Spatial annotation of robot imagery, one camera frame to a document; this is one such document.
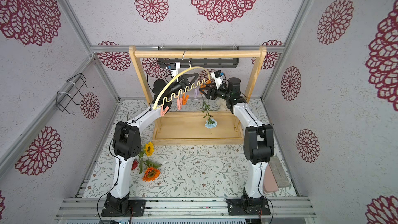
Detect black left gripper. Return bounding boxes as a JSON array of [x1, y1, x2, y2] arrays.
[[165, 73, 199, 100]]

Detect yellow clip hanger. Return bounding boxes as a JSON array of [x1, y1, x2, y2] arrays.
[[152, 62, 211, 110]]

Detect light blue carnation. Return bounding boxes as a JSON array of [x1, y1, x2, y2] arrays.
[[201, 96, 217, 129]]

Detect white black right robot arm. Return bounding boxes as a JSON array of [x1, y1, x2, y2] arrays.
[[200, 77, 275, 212]]

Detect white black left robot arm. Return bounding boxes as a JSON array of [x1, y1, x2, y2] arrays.
[[107, 73, 202, 200]]

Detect pink clothes peg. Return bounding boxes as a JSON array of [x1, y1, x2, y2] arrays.
[[160, 105, 170, 117]]

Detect wooden clothes rack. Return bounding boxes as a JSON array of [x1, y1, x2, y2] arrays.
[[129, 46, 267, 145]]

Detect orange artificial flower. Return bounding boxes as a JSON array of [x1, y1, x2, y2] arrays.
[[142, 167, 161, 182]]

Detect pink box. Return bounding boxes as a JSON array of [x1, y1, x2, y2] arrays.
[[263, 165, 279, 194]]

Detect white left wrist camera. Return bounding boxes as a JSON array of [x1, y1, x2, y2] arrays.
[[167, 62, 180, 78]]

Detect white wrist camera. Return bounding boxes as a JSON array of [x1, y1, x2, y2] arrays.
[[211, 70, 224, 89], [167, 62, 180, 78]]

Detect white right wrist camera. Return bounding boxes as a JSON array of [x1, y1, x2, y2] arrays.
[[211, 70, 224, 89]]

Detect black wire wall rack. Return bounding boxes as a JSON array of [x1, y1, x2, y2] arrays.
[[56, 73, 93, 115]]

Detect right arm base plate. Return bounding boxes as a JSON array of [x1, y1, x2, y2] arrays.
[[226, 197, 271, 216]]

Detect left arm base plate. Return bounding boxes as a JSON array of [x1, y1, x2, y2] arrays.
[[101, 199, 146, 217]]

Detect aluminium front rail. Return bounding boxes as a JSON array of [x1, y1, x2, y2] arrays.
[[55, 197, 316, 220]]

